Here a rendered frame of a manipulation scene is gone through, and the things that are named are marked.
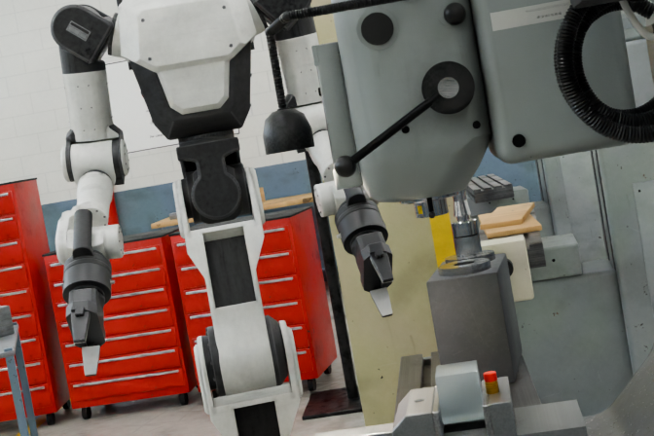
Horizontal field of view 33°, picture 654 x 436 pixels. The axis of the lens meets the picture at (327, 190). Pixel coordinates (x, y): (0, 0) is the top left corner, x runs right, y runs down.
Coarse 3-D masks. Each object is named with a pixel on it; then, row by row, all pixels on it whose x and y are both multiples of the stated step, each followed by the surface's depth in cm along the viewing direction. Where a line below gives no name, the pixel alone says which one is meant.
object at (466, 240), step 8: (456, 232) 196; (464, 232) 196; (472, 232) 196; (456, 240) 197; (464, 240) 196; (472, 240) 196; (480, 240) 197; (456, 248) 197; (464, 248) 196; (472, 248) 196; (480, 248) 197; (456, 256) 198; (464, 256) 196
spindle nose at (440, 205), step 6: (414, 204) 160; (420, 204) 158; (426, 204) 158; (438, 204) 158; (444, 204) 158; (426, 210) 158; (438, 210) 158; (444, 210) 158; (420, 216) 159; (426, 216) 158
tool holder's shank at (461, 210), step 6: (462, 192) 196; (456, 198) 197; (462, 198) 196; (456, 204) 197; (462, 204) 196; (468, 204) 197; (456, 210) 197; (462, 210) 196; (468, 210) 197; (456, 216) 197; (462, 216) 197; (468, 216) 197
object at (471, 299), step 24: (456, 264) 190; (480, 264) 185; (504, 264) 196; (432, 288) 184; (456, 288) 183; (480, 288) 182; (504, 288) 189; (432, 312) 184; (456, 312) 183; (480, 312) 183; (504, 312) 182; (456, 336) 184; (480, 336) 183; (504, 336) 182; (456, 360) 184; (480, 360) 183; (504, 360) 182
